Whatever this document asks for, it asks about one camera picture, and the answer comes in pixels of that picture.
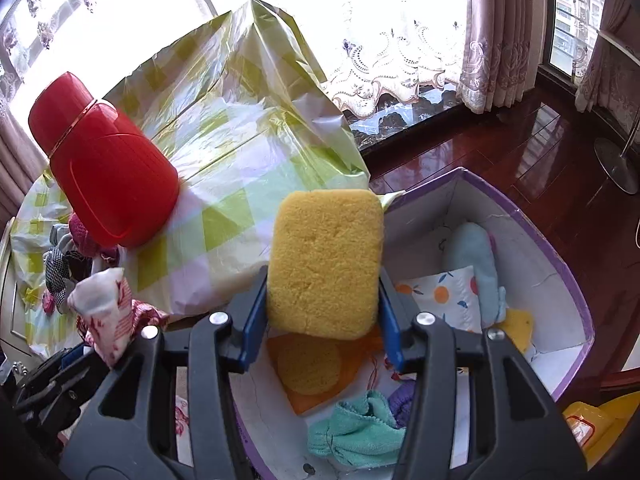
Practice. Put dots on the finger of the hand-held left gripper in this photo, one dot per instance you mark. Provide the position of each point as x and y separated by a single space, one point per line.
75 380

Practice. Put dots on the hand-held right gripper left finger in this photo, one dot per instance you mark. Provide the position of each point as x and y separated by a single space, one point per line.
252 310

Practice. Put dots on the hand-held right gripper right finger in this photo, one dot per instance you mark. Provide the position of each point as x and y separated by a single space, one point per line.
390 320

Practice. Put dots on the fruit print fabric pouch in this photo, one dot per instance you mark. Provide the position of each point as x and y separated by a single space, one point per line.
440 300

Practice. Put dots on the white pink floral cloth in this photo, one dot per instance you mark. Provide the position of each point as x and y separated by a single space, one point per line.
102 310

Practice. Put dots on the round yellow sponge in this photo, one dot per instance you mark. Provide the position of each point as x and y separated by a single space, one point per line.
307 365

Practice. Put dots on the purple knitted pouch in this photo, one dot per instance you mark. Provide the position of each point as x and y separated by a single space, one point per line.
400 400

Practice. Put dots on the green terry towel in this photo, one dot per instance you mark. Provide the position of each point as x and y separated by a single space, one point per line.
355 430

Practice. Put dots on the purple rimmed white box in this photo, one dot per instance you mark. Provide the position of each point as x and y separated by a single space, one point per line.
530 260

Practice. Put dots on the cream ornate dresser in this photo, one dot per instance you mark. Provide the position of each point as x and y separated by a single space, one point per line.
7 300

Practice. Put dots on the black white checked cloth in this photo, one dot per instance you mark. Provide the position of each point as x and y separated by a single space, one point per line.
57 267

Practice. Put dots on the magenta towel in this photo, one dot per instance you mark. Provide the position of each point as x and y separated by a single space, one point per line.
80 232

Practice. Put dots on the yellow checked plastic tablecloth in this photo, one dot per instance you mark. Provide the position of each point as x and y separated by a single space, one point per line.
225 125

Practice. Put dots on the red plastic thermos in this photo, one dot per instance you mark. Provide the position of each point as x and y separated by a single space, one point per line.
110 170

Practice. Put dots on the dark marble window sill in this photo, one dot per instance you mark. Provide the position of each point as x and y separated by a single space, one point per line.
410 110

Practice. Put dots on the brown side curtain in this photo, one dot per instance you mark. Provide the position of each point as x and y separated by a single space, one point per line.
20 160

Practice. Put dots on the yellow plastic container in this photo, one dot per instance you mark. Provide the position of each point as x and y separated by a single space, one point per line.
595 425

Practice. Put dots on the white embroidered lace curtain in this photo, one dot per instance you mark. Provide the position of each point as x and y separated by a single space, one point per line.
390 60

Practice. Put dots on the metal floor lamp stand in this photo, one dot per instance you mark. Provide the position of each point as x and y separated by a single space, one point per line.
617 160

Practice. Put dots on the pink embroidered curtain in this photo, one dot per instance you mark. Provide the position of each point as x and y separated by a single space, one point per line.
500 35
605 60

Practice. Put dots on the white lace floral curtain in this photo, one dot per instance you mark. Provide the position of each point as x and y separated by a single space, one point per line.
60 15

